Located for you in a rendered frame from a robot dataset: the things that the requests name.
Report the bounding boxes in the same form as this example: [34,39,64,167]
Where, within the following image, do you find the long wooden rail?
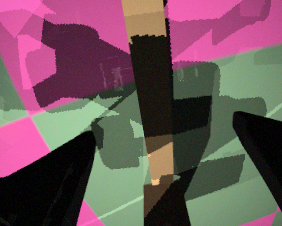
[121,0,175,185]

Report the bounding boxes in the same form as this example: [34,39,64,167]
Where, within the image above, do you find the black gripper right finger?
[232,111,282,212]

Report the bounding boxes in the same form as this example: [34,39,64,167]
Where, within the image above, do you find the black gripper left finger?
[0,130,96,226]

